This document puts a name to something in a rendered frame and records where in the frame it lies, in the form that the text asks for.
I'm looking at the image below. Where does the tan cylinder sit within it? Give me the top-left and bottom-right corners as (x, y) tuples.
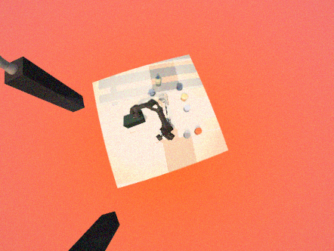
(181, 94), (188, 101)

